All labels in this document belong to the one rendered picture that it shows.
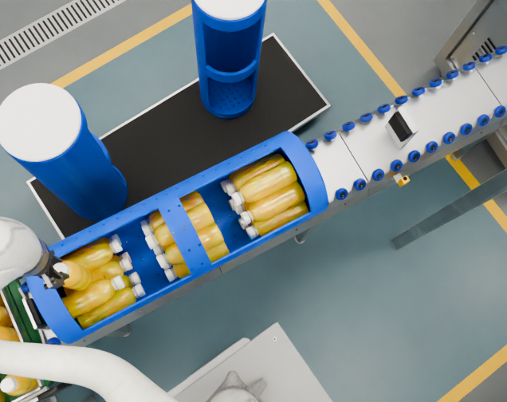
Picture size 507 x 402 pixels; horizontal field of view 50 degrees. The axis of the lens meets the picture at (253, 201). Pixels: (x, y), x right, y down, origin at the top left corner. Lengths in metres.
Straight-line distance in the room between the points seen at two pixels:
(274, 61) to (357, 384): 1.70
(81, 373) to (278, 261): 1.92
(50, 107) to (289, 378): 1.16
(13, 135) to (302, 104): 1.51
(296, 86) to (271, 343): 1.62
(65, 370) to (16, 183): 2.14
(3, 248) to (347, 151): 1.27
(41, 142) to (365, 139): 1.11
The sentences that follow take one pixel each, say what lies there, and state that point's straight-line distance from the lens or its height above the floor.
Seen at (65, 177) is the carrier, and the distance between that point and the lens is 2.05.
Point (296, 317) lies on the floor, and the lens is 2.75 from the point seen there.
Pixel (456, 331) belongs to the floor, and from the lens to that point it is 2.96.
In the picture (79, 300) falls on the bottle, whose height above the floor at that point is 1.15.
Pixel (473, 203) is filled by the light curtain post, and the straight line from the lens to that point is 2.05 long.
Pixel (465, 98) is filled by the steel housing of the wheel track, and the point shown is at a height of 0.93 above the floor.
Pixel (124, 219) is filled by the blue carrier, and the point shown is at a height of 1.20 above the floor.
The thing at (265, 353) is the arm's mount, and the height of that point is 1.07.
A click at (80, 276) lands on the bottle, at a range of 1.52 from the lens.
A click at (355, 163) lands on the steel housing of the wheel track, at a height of 0.93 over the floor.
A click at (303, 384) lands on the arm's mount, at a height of 1.08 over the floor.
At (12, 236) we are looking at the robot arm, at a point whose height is 1.76.
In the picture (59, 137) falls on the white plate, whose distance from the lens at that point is 1.89.
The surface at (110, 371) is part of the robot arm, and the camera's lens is 0.93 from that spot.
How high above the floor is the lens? 2.72
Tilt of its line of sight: 75 degrees down
